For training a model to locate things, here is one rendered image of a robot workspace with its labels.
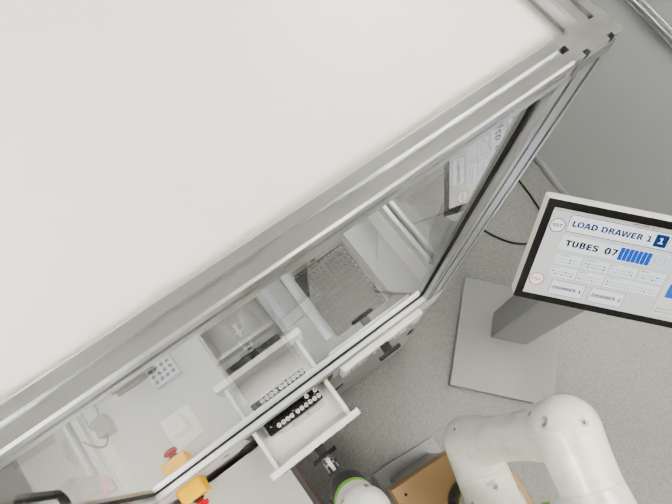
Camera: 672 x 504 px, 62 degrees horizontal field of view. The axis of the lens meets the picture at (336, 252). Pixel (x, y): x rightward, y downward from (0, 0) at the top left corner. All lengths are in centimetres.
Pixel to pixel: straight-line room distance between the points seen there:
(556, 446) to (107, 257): 79
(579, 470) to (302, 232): 70
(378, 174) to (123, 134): 28
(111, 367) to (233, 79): 34
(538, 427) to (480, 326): 156
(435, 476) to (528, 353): 113
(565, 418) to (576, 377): 169
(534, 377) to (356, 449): 83
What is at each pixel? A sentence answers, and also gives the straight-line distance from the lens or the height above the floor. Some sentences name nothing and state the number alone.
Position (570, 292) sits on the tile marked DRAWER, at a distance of 171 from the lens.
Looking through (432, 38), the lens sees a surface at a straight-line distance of 72.
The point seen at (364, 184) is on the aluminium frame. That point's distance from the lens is 58.
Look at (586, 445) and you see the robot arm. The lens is 108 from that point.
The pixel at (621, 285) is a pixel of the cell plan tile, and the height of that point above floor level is 104.
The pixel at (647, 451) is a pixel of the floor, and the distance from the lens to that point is 285.
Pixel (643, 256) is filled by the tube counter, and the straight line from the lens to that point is 170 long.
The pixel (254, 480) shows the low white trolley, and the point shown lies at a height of 76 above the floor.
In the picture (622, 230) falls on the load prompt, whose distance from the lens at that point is 165.
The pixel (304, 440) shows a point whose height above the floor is 84.
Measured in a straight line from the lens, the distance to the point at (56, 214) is 65.
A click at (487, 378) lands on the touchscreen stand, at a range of 259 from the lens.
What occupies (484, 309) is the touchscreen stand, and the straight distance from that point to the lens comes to 264.
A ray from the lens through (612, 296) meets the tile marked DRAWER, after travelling 174.
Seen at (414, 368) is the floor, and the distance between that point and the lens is 256.
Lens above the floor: 250
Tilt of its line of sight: 70 degrees down
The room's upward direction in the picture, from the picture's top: 3 degrees clockwise
